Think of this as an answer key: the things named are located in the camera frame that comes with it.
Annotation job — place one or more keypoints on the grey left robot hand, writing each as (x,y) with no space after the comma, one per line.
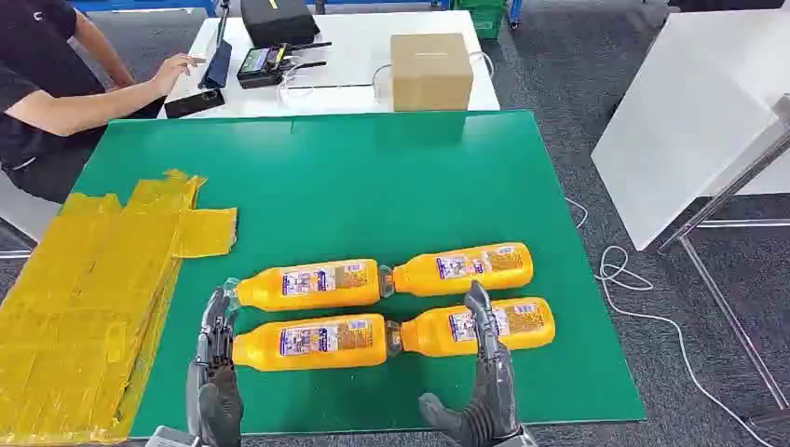
(216,395)

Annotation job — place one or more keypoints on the person's hand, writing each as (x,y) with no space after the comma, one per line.
(171,71)

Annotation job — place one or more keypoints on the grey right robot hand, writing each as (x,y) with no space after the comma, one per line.
(490,388)

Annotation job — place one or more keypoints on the orange drink bottle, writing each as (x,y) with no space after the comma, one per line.
(463,269)
(308,343)
(531,327)
(308,285)

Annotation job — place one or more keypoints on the black phone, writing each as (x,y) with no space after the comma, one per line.
(194,103)

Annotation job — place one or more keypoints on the dark tablet on stand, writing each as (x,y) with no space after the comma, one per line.
(217,65)

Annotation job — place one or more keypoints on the black remote controller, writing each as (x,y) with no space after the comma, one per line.
(262,65)

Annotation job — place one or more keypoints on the black bag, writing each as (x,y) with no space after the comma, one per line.
(278,21)

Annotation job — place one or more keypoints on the person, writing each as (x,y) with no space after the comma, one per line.
(37,62)

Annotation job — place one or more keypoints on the white table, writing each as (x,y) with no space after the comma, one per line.
(352,62)

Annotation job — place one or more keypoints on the pale seat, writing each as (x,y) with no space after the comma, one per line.
(21,213)

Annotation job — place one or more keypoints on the green table mat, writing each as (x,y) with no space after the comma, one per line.
(370,185)

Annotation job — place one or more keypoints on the brown cardboard box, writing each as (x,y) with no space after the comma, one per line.
(431,71)

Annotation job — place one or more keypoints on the green plastic crate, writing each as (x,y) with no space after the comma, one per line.
(484,15)

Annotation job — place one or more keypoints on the white slanted panel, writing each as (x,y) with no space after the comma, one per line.
(679,123)

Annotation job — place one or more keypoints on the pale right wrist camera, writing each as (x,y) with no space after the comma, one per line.
(524,440)

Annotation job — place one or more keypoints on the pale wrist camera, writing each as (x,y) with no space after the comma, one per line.
(524,440)
(166,437)

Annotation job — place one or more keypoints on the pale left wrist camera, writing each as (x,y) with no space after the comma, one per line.
(166,437)

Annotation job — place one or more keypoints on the blue metal frame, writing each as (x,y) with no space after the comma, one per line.
(123,5)

